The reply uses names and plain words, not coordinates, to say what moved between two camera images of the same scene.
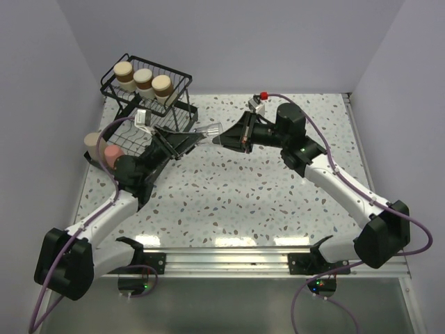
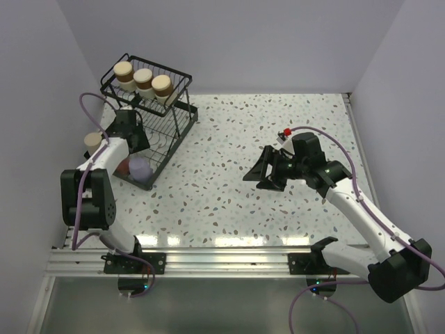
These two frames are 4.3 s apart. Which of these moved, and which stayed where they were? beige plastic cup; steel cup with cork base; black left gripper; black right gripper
Moved: black left gripper; black right gripper
Stayed: steel cup with cork base; beige plastic cup
